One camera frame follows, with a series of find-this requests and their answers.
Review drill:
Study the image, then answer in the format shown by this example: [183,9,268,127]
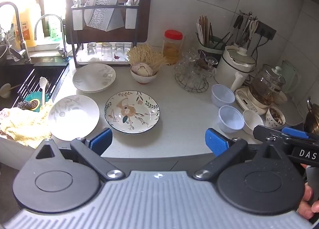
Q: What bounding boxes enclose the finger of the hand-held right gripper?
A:
[282,127,319,148]
[253,125,292,146]

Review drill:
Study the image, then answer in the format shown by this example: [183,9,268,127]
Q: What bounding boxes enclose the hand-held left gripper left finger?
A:
[35,128,125,180]

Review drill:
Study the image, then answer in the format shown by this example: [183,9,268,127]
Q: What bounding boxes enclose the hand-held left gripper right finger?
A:
[193,129,285,180]

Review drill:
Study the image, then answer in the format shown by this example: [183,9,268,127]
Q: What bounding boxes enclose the white ceramic bowl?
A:
[243,109,264,135]

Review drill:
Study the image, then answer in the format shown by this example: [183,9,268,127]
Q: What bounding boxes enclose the translucent plastic bowl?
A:
[218,105,245,133]
[211,84,236,108]

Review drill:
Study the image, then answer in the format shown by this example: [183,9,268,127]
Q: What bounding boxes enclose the black dish rack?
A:
[65,0,140,68]

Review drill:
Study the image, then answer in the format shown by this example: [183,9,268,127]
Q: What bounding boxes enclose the person's right hand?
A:
[298,185,319,222]

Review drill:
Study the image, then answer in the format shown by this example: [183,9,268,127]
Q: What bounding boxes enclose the patterned cup with tea leaves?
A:
[265,106,287,129]

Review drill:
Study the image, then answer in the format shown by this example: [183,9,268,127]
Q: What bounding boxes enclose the white leaf-print deep plate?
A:
[48,95,100,142]

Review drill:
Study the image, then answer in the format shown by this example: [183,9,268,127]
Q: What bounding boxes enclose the cream kettle base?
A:
[235,87,288,116]

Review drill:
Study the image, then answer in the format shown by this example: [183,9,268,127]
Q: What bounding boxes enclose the floral bear-print plate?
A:
[104,91,160,134]

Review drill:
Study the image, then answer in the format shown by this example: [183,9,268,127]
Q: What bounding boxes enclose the glass kettle with white lid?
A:
[249,64,287,106]

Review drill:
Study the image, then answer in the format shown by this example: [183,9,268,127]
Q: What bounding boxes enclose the mint green electric kettle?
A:
[280,60,306,95]

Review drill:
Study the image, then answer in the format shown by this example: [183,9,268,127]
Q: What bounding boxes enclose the white electric cooking pot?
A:
[214,45,257,92]

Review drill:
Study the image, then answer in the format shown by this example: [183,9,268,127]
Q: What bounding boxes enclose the small white bowl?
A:
[130,66,158,84]

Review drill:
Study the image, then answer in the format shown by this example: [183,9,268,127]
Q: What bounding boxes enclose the yellow cloth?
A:
[0,99,54,148]

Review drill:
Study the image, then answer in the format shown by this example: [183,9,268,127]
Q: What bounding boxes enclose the teal flower sponge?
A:
[25,92,51,113]

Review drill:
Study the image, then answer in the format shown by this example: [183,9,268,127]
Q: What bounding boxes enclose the garlic bulb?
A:
[132,62,152,77]

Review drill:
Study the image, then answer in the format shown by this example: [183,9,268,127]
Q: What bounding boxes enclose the white rack tray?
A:
[77,44,131,66]

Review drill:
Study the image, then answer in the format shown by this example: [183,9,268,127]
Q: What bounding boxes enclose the white spoon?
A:
[39,77,48,106]

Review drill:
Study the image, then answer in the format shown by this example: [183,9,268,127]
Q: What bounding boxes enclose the steel wool scrubber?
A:
[16,101,33,110]

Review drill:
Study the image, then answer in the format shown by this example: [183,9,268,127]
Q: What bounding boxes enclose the black roll-up sink rack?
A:
[16,67,66,102]

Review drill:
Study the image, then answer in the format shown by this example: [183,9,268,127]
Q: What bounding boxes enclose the dried noodle bundle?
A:
[127,44,168,75]

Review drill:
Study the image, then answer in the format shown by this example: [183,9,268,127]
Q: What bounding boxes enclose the green utensil holder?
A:
[198,37,225,55]

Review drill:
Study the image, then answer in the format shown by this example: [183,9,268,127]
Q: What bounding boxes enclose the kitchen scissors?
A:
[245,17,260,45]

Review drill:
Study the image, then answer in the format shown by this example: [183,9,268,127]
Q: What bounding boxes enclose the red-lidded clear jar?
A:
[163,30,184,65]

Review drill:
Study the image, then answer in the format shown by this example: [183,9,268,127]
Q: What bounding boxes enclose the slim chrome faucet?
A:
[34,14,71,60]

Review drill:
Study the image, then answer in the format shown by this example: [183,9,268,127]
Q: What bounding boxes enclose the black sink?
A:
[0,56,70,110]

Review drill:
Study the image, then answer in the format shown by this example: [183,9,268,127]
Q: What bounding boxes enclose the bundle of wooden chopsticks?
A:
[196,15,212,47]

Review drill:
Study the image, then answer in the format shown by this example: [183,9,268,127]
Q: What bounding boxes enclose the green bottle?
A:
[48,16,63,38]

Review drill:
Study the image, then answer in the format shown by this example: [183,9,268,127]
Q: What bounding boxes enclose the white cutlery holder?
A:
[125,7,137,29]
[72,10,84,31]

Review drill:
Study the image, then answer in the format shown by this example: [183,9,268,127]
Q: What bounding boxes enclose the dark wooden cutting board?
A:
[65,0,152,45]

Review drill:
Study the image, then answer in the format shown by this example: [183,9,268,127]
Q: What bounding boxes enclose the white patterned board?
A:
[83,0,122,32]

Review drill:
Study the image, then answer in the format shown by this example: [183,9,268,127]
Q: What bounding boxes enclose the large steel sink faucet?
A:
[0,2,32,63]

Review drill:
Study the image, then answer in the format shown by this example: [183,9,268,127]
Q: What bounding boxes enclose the orange detergent bottle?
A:
[14,5,41,47]

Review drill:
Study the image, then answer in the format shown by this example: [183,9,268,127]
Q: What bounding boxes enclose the metal wire cup rack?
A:
[174,66,210,93]

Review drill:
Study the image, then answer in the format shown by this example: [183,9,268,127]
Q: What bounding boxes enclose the wooden-handled dish brush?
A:
[0,83,23,99]

